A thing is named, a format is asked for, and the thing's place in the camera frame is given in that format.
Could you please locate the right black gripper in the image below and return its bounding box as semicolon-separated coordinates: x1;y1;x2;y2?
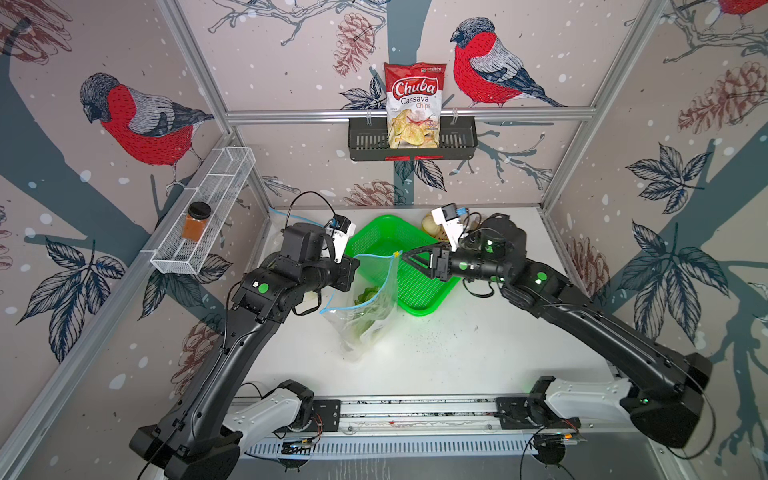
402;241;512;289

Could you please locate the green plastic basket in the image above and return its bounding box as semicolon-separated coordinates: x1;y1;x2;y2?
345;215;459;317

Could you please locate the clear zipper bag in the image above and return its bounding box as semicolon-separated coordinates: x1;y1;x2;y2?
319;252;401;360

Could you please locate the chinese cabbage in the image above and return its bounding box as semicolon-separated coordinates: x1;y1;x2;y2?
350;316;386;343
354;286;380;312

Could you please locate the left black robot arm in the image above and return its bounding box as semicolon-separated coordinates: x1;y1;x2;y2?
130;215;360;479

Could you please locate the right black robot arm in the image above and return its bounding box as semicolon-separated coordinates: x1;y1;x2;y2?
402;213;713;449

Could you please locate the red Chuba chips bag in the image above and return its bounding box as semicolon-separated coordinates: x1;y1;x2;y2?
384;63;446;149

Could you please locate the yellow bamboo steamer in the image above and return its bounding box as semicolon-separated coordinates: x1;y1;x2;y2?
421;213;448;242

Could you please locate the orange spice jar black lid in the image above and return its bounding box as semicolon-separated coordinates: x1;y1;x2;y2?
181;201;212;242

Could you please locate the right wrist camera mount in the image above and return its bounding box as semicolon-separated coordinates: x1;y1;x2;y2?
431;203;469;252

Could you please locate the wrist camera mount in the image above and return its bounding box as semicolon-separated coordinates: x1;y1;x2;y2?
431;203;469;252
326;214;356;263

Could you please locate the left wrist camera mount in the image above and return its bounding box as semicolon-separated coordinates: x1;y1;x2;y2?
326;214;356;263

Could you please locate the black hanging wire basket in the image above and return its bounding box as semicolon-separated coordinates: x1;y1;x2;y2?
348;116;478;162

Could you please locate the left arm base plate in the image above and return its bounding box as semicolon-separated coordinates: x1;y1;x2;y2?
273;399;341;437

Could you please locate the white wire shelf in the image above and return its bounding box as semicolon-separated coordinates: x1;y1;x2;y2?
151;147;255;275

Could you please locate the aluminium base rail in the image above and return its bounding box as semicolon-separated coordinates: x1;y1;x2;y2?
223;389;636;463

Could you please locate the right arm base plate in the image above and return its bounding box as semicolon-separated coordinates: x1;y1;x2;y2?
494;396;581;431

